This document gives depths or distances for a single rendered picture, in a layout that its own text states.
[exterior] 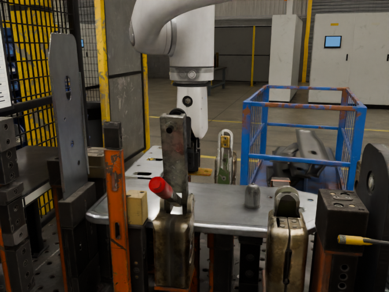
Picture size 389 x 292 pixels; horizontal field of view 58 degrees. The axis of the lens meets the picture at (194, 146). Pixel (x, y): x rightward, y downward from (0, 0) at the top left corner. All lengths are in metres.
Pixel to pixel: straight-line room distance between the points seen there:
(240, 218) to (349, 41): 7.94
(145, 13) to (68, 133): 0.33
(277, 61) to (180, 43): 7.85
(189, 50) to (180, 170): 0.22
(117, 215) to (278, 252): 0.27
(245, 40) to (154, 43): 11.99
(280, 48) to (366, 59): 1.82
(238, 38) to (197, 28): 11.99
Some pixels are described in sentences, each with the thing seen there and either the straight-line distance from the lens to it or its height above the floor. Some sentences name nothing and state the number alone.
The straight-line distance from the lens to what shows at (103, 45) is 3.28.
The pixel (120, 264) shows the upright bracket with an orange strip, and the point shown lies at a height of 0.94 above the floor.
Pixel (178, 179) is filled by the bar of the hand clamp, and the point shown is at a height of 1.11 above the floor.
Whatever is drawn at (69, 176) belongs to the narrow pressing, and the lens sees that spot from 0.81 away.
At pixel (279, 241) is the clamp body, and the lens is 0.52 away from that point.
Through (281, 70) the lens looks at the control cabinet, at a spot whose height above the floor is 0.79.
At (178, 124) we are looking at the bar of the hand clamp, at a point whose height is 1.20.
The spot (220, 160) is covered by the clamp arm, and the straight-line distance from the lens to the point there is 0.87.
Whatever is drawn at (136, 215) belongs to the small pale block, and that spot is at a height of 1.03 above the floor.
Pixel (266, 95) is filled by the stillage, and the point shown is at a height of 0.84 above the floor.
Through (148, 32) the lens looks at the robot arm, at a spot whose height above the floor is 1.34.
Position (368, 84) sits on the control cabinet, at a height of 0.52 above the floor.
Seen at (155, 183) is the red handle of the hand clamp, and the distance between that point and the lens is 0.46.
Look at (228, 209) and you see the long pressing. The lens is 0.72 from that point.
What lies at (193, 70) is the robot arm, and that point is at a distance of 0.65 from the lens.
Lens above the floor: 1.31
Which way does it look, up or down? 16 degrees down
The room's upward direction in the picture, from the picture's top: straight up
